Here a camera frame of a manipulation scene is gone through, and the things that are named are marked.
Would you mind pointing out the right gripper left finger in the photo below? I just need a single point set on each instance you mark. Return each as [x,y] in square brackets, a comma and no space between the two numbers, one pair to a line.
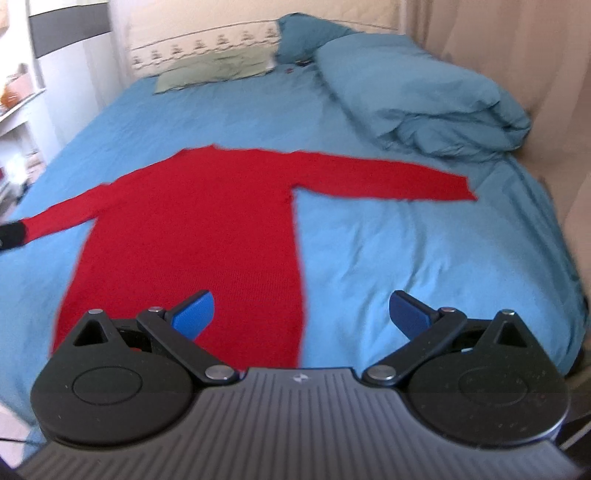
[175,331]

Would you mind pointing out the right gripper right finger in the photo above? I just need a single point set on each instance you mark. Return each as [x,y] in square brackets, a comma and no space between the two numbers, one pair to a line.
[429,332]

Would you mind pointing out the red knit sweater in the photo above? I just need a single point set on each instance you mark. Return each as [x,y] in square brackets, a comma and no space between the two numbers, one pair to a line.
[220,220]

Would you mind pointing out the white shelf unit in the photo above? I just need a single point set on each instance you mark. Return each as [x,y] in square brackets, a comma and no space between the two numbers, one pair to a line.
[28,138]

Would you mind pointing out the blue bed sheet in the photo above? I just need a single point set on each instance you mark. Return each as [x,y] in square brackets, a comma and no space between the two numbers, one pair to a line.
[505,249]

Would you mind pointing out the orange plush toy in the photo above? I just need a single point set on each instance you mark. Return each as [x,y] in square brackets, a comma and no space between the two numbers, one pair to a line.
[10,96]

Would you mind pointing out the white wardrobe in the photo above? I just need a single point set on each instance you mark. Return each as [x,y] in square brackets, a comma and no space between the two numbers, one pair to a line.
[75,60]

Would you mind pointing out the cream embroidered pillow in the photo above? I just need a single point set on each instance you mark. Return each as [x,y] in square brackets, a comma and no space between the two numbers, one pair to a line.
[148,58]

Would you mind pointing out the blue folded duvet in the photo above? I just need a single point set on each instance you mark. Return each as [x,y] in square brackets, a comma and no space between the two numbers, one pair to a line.
[402,95]

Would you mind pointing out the beige quilted headboard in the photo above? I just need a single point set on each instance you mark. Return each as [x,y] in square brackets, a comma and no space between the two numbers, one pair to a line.
[149,21]

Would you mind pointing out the green pillow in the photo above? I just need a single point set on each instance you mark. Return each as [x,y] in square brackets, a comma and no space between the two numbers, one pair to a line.
[227,65]

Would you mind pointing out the beige curtain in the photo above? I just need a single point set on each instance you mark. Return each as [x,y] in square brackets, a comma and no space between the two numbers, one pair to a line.
[540,52]

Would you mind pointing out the teal pillow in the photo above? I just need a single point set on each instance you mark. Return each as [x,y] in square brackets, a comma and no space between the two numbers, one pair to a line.
[301,35]

